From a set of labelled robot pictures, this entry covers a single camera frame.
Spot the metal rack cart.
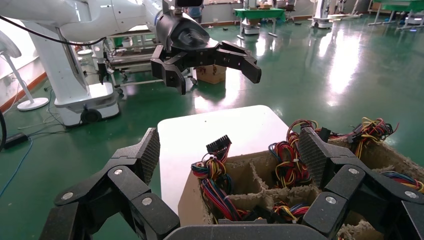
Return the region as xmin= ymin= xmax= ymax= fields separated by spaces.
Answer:
xmin=105 ymin=29 xmax=196 ymax=89

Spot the white standing floor fan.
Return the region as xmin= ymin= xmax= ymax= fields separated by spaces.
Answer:
xmin=0 ymin=29 xmax=50 ymax=112

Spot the black power adapter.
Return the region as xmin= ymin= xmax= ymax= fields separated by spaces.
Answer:
xmin=3 ymin=132 xmax=30 ymax=150

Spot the white wheeled machine base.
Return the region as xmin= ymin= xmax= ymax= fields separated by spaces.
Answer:
xmin=311 ymin=0 xmax=335 ymax=29
xmin=241 ymin=18 xmax=263 ymax=36

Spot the white robot torso and base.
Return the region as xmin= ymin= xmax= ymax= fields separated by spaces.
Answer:
xmin=19 ymin=19 xmax=121 ymax=127

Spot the brown cardboard box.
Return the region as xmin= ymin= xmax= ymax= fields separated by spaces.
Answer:
xmin=195 ymin=64 xmax=228 ymax=85

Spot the blue floor cable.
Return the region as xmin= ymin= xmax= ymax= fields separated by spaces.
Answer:
xmin=0 ymin=137 xmax=34 ymax=200

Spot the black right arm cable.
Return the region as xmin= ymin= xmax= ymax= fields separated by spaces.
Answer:
xmin=0 ymin=110 xmax=8 ymax=153

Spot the cardboard box with dividers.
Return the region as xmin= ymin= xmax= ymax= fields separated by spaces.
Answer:
xmin=177 ymin=137 xmax=424 ymax=240

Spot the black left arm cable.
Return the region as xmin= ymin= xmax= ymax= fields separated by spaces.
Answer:
xmin=0 ymin=14 xmax=107 ymax=47

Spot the green cloth table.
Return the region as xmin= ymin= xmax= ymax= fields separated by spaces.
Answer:
xmin=233 ymin=8 xmax=286 ymax=38
xmin=367 ymin=0 xmax=424 ymax=31

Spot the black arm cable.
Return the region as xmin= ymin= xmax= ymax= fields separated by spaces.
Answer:
xmin=0 ymin=110 xmax=8 ymax=153
xmin=0 ymin=14 xmax=107 ymax=47

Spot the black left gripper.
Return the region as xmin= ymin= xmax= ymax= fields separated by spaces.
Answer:
xmin=150 ymin=11 xmax=263 ymax=96

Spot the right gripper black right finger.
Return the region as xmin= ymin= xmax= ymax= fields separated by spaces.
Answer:
xmin=297 ymin=127 xmax=424 ymax=240

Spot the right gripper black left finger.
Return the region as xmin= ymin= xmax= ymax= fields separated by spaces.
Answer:
xmin=39 ymin=127 xmax=181 ymax=240

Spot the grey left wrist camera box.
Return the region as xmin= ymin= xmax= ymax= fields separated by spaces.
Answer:
xmin=163 ymin=0 xmax=205 ymax=15

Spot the power supply with coloured wires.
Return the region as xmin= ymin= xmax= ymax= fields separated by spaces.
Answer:
xmin=312 ymin=126 xmax=357 ymax=143
xmin=191 ymin=135 xmax=233 ymax=200
xmin=271 ymin=201 xmax=312 ymax=222
xmin=268 ymin=119 xmax=314 ymax=190
xmin=380 ymin=170 xmax=424 ymax=195
xmin=349 ymin=116 xmax=400 ymax=160
xmin=198 ymin=178 xmax=251 ymax=222

